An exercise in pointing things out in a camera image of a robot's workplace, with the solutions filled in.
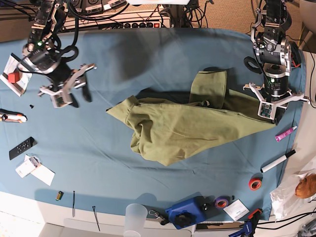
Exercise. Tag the red tape roll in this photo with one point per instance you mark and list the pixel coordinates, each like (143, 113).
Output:
(255, 183)

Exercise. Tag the small green battery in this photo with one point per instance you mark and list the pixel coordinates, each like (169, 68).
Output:
(59, 196)

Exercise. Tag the olive green t-shirt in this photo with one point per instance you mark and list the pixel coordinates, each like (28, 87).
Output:
(168, 132)

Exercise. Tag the white black marker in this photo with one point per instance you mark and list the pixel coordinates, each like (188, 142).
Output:
(277, 161)

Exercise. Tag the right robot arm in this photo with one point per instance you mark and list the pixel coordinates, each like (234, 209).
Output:
(46, 57)

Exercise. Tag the white plastic bag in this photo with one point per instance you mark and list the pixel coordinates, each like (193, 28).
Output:
(284, 200)

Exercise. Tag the red cube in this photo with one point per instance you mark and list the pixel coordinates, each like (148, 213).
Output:
(13, 77)

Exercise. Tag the white paper sheet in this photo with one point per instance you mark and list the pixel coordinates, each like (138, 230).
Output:
(42, 172)

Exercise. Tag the white paper card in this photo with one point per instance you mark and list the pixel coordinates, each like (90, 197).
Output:
(236, 210)

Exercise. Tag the pink tube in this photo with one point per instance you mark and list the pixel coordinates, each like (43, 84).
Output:
(286, 133)

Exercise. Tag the orange furry object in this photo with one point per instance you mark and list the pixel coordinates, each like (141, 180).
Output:
(306, 187)

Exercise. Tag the blue plastic box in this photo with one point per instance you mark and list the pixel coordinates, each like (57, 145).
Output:
(186, 213)

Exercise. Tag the black remote control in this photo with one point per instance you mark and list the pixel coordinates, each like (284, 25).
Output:
(22, 147)

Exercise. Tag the white power strip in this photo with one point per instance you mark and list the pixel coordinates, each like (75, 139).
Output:
(133, 24)

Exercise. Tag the white card package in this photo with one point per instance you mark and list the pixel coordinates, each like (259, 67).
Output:
(28, 166)

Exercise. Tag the purple tape roll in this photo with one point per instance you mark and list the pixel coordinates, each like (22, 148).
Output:
(221, 202)

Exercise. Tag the blue orange bar clamp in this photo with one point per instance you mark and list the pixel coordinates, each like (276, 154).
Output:
(248, 229)

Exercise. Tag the orange white utility knife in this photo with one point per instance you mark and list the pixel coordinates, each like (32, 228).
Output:
(9, 116)

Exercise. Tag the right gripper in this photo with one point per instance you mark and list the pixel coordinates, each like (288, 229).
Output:
(60, 91)

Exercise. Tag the blue table cloth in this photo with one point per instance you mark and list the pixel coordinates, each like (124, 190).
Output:
(89, 150)

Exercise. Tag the translucent plastic cup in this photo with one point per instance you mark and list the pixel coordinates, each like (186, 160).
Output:
(135, 218)

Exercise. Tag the metal carabiner keyring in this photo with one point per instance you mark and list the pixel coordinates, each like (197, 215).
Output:
(156, 214)

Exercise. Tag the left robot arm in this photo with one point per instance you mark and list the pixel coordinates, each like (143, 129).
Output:
(274, 57)

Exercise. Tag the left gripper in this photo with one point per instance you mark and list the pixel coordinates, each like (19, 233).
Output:
(274, 96)

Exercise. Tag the black zip tie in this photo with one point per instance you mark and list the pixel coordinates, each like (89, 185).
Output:
(96, 218)
(73, 204)

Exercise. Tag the black orange clamp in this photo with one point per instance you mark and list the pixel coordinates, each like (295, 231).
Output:
(295, 55)

